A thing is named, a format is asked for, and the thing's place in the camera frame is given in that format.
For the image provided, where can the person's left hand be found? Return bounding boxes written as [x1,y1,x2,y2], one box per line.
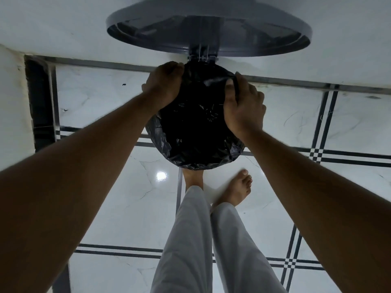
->
[141,61,186,111]

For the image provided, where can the person's right hand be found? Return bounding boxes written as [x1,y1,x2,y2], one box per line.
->
[223,72,267,138]

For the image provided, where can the black plastic garbage bag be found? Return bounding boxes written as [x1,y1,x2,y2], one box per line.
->
[145,61,245,171]

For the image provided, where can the person's left forearm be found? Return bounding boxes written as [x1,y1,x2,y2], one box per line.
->
[0,92,160,293]

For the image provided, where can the person's right forearm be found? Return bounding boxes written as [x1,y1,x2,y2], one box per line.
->
[244,128,391,293]

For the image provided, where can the grey round bin lid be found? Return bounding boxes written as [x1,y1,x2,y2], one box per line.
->
[106,0,313,63]

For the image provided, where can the person's left foot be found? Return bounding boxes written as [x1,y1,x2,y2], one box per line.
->
[182,168,204,191]

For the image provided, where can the person's foot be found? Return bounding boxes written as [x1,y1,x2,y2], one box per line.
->
[213,169,253,208]
[182,168,204,191]

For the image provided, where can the person's right foot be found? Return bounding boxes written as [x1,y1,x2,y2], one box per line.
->
[213,169,253,208]

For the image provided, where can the light grey trousers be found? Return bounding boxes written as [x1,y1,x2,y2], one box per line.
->
[150,186,288,293]

